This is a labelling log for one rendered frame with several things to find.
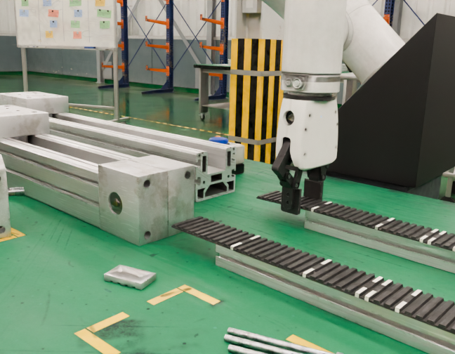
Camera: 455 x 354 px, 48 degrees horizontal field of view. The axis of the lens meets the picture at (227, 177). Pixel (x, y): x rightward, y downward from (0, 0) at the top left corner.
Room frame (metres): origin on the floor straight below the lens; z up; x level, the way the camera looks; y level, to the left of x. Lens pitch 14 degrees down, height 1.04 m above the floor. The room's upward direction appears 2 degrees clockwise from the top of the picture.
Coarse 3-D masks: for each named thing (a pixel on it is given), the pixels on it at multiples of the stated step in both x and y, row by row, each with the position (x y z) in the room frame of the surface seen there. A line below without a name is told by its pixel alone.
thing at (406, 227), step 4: (400, 224) 0.64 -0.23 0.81; (404, 224) 0.64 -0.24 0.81; (408, 224) 0.65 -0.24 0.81; (412, 224) 0.64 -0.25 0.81; (416, 224) 0.65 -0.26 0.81; (392, 228) 0.63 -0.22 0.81; (396, 228) 0.63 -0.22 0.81; (400, 228) 0.63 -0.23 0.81; (404, 228) 0.63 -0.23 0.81; (408, 228) 0.63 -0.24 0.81; (412, 228) 0.64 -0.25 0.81; (388, 232) 0.62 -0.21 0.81; (392, 232) 0.62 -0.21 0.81; (396, 232) 0.61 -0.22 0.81; (400, 232) 0.61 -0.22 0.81; (404, 232) 0.62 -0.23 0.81; (400, 236) 0.61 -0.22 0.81
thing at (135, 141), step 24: (72, 120) 1.21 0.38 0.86; (96, 120) 1.16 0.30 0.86; (96, 144) 1.02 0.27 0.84; (120, 144) 0.98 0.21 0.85; (144, 144) 0.92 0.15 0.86; (168, 144) 0.90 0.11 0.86; (192, 144) 0.94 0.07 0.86; (216, 144) 0.91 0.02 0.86; (216, 168) 0.89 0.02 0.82; (216, 192) 0.87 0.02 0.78
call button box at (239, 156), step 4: (228, 144) 1.03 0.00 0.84; (232, 144) 1.05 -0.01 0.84; (236, 144) 1.05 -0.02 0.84; (240, 144) 1.05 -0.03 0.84; (240, 148) 1.03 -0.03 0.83; (236, 152) 1.02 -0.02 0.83; (240, 152) 1.03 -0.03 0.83; (232, 156) 1.01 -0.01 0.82; (236, 156) 1.02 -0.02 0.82; (240, 156) 1.03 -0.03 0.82; (236, 160) 1.02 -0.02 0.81; (240, 160) 1.03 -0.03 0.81; (236, 164) 1.03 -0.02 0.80; (240, 164) 1.03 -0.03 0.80; (236, 168) 1.02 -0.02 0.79; (240, 168) 1.03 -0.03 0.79; (232, 172) 1.01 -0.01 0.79; (236, 172) 1.02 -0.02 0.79; (240, 172) 1.03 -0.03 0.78
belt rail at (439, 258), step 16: (320, 224) 0.70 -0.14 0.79; (336, 224) 0.68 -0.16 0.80; (352, 224) 0.66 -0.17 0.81; (352, 240) 0.66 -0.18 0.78; (368, 240) 0.64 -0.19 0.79; (384, 240) 0.64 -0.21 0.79; (400, 240) 0.62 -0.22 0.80; (400, 256) 0.61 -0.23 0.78; (416, 256) 0.60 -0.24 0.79; (432, 256) 0.59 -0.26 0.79; (448, 256) 0.57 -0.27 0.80
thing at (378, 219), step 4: (376, 216) 0.67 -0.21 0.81; (380, 216) 0.68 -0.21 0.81; (384, 216) 0.67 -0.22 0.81; (368, 220) 0.66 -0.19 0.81; (372, 220) 0.66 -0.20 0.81; (376, 220) 0.66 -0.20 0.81; (380, 220) 0.66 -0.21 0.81; (384, 220) 0.66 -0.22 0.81; (360, 224) 0.65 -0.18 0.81; (364, 224) 0.64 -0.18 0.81; (368, 224) 0.64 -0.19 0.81; (372, 224) 0.64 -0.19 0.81; (376, 224) 0.65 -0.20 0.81
